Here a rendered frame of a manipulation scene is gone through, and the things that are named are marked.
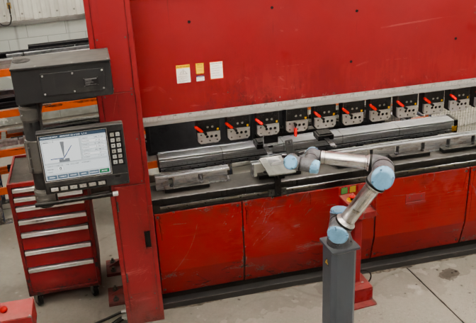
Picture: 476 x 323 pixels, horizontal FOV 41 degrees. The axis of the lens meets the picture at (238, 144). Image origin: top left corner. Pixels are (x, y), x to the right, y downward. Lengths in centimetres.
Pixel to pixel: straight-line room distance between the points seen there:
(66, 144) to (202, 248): 138
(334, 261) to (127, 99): 153
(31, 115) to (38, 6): 459
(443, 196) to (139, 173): 223
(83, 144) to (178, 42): 91
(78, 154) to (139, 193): 66
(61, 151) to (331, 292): 176
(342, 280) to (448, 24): 185
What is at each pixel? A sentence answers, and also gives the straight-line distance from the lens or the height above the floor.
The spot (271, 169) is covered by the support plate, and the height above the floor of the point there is 100.
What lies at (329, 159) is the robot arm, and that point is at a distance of 352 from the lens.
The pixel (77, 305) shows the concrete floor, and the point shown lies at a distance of 482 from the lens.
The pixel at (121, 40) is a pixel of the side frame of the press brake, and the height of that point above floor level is 195.
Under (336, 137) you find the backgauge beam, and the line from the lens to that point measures 473.
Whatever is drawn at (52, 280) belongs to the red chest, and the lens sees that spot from 474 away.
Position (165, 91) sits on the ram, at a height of 156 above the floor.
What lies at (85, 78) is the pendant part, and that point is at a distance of 337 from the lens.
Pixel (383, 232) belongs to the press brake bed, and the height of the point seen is 34.
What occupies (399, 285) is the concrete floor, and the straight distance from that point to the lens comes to 485.
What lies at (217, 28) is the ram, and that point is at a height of 192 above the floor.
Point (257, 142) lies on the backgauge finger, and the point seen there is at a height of 103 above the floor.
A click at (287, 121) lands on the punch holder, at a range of 425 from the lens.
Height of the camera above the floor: 280
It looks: 23 degrees down
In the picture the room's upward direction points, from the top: 3 degrees counter-clockwise
